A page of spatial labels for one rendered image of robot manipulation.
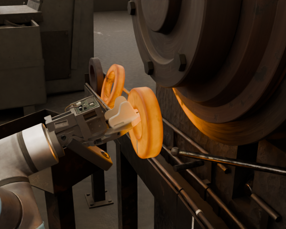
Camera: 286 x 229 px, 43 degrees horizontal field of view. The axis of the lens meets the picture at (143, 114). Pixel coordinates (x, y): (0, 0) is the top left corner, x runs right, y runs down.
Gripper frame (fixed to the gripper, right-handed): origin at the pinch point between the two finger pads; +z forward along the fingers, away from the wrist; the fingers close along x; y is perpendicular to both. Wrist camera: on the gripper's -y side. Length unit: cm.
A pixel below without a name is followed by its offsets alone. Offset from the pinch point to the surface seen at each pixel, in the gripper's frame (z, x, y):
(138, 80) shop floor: 67, 292, -109
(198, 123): 5.3, -18.0, 3.4
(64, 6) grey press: 16, 270, -8
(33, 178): -30.7, 22.1, -16.7
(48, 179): -26.7, 19.6, -17.5
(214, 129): 5.7, -23.5, 4.6
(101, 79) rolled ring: 3, 80, -17
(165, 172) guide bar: 0.3, -3.2, -14.4
